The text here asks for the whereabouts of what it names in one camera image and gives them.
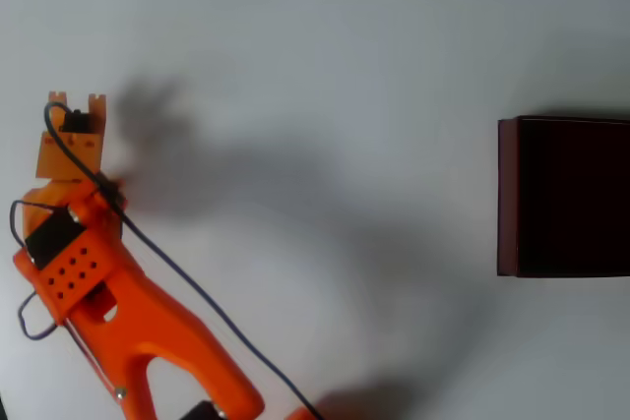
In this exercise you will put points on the dark red box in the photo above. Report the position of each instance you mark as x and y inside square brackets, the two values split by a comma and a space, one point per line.
[566, 198]

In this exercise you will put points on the orange forked camera mount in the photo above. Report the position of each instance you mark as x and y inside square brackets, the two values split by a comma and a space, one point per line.
[56, 162]

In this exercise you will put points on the small black camera module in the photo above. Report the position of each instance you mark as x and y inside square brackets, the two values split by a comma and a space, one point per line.
[79, 121]

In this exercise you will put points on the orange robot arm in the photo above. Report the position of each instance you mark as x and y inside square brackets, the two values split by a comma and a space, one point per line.
[143, 321]

